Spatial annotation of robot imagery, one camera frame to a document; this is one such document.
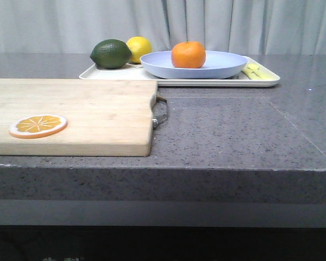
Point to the orange fruit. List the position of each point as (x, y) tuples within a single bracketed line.
[(189, 55)]

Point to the light blue plate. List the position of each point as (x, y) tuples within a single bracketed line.
[(218, 65)]

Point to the cream white tray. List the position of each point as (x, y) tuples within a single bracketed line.
[(136, 72)]

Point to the yellow-green tray decoration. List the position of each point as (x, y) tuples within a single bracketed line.
[(252, 71)]

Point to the wooden cutting board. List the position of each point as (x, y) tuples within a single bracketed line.
[(104, 117)]

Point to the yellow lemon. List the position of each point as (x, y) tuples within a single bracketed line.
[(138, 46)]

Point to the green lime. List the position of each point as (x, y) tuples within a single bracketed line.
[(111, 54)]

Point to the orange slice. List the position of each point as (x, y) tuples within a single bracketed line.
[(37, 126)]

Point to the grey curtain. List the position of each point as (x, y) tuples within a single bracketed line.
[(247, 27)]

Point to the metal cutting board handle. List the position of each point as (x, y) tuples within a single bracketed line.
[(160, 111)]

